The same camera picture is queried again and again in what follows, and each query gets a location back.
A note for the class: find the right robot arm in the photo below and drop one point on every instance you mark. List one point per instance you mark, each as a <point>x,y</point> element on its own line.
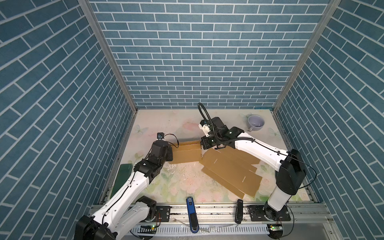
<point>289,166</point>

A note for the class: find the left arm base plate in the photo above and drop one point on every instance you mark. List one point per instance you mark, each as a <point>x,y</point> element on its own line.
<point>160,213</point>

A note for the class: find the dark green flat object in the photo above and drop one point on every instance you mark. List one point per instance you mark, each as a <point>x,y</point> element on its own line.
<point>123,175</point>

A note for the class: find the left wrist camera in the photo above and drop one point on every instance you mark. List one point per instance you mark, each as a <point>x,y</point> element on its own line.
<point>160,136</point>

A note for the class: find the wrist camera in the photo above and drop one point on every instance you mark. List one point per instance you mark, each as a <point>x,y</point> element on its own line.
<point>160,136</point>
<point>208,126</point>

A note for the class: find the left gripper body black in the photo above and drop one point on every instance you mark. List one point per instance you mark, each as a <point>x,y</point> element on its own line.
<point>169,154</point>

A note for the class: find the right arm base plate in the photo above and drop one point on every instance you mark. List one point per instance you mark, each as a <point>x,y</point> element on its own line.
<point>265,213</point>

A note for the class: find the aluminium front rail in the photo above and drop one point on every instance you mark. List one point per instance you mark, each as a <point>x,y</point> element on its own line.
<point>221,213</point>

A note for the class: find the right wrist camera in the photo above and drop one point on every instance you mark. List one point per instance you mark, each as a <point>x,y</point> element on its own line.
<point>208,126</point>

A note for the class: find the blue black handheld tool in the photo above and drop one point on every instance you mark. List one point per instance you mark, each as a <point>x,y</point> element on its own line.
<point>193,220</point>

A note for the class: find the cardboard box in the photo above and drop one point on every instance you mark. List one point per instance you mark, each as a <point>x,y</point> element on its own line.
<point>187,152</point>

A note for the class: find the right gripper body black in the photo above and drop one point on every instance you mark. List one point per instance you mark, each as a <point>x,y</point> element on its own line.
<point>213,140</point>

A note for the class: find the lavender ceramic cup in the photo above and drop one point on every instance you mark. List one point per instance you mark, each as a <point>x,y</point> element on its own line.
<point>255,123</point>

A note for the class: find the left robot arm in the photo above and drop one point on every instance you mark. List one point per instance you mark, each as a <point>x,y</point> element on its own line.
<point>125,210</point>

